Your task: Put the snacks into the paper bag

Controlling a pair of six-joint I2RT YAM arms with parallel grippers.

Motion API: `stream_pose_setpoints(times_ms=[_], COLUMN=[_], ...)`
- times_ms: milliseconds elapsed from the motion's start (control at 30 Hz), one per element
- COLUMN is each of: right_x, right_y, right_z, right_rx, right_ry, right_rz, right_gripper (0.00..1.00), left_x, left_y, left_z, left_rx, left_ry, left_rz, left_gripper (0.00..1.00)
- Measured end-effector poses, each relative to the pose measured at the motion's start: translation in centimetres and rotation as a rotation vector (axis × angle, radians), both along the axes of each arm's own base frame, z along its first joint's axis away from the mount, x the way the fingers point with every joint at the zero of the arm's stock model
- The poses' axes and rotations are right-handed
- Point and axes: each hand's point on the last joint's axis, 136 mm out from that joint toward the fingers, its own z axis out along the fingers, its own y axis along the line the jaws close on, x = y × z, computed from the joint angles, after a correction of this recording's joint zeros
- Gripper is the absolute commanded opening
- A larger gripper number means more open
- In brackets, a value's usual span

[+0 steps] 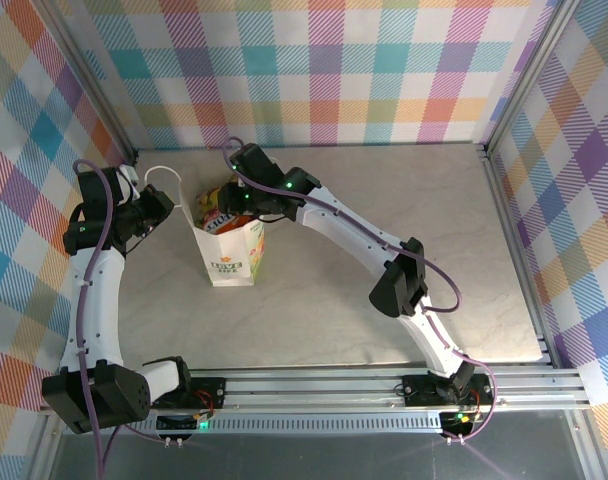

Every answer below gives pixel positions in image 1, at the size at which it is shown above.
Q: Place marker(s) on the large orange Fox's fruits packet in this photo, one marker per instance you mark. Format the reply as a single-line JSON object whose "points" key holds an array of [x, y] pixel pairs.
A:
{"points": [[219, 222]]}

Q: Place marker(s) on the floral paper gift bag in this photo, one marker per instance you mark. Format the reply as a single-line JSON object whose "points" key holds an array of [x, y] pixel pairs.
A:
{"points": [[224, 260]]}

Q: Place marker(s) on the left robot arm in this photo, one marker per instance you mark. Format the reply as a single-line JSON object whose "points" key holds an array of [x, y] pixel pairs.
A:
{"points": [[96, 300]]}

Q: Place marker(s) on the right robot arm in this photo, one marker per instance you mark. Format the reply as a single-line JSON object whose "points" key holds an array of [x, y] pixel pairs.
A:
{"points": [[344, 225]]}

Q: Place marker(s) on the black left controller box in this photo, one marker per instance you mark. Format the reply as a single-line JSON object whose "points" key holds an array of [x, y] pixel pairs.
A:
{"points": [[179, 424]]}

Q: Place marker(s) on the black controller box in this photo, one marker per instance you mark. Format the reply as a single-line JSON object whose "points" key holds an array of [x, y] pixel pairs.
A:
{"points": [[456, 422], [179, 424]]}

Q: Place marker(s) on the black right controller box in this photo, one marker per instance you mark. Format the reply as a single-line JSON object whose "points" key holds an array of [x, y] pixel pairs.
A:
{"points": [[456, 422]]}

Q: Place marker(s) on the aluminium corner post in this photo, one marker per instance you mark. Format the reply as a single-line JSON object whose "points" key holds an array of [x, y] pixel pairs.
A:
{"points": [[531, 75], [89, 75]]}

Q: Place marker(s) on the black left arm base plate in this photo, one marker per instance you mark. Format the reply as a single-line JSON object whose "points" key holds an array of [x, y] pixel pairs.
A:
{"points": [[209, 392]]}

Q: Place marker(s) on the long aluminium frame rail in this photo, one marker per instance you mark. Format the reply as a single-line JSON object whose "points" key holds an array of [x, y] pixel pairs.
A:
{"points": [[309, 395]]}

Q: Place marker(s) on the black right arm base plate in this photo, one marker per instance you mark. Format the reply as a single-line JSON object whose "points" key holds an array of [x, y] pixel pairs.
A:
{"points": [[419, 390]]}

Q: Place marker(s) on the aluminium side rail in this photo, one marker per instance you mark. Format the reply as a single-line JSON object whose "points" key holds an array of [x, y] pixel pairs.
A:
{"points": [[519, 260]]}

